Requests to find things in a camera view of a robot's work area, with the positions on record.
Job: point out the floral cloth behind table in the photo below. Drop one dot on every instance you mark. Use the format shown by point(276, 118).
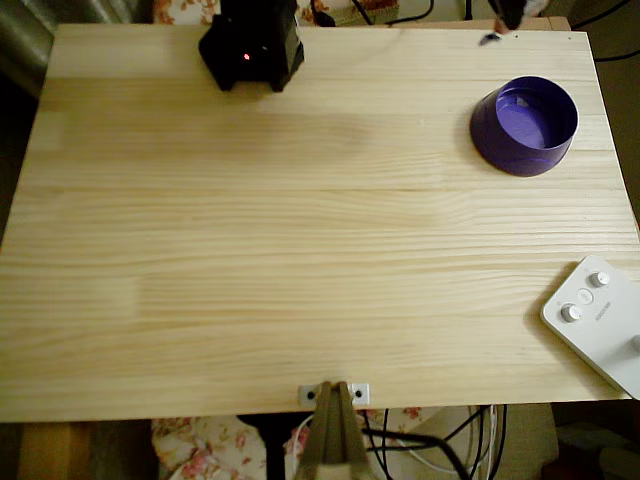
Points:
point(350, 10)

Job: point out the grey curtain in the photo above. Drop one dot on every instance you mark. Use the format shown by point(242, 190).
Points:
point(30, 30)

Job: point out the white control box with knobs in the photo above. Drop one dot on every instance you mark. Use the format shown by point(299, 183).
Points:
point(600, 320)

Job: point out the candy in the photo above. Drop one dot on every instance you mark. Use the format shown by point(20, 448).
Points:
point(491, 38)

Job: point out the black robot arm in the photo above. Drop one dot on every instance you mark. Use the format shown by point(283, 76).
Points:
point(255, 45)

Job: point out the white metal bracket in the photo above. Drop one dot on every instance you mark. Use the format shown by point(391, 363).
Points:
point(360, 394)

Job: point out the wooden table leg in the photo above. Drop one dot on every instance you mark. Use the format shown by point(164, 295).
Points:
point(55, 452)

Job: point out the purple bowl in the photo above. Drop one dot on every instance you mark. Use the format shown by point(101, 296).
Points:
point(525, 125)

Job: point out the black stand pole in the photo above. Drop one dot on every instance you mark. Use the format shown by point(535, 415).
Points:
point(272, 450)

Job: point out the floral cloth under table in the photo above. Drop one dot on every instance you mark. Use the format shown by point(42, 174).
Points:
point(200, 447)

